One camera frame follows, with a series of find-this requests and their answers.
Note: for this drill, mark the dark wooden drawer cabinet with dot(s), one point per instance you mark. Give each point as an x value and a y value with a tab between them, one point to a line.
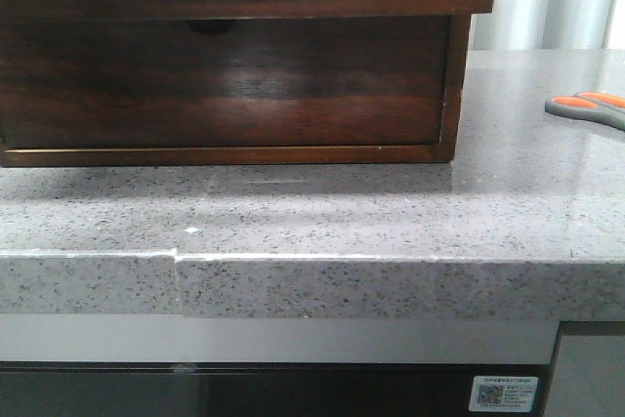
459	90

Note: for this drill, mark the white QR code sticker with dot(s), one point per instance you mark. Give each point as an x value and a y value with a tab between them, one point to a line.
506	394

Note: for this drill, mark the grey pleated curtain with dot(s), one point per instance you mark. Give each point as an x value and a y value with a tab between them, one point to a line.
549	24

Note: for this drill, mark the black appliance under counter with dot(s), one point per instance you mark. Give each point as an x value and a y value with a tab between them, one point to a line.
251	389

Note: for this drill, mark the orange grey handled scissors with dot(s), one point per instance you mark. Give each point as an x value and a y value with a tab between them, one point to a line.
602	108

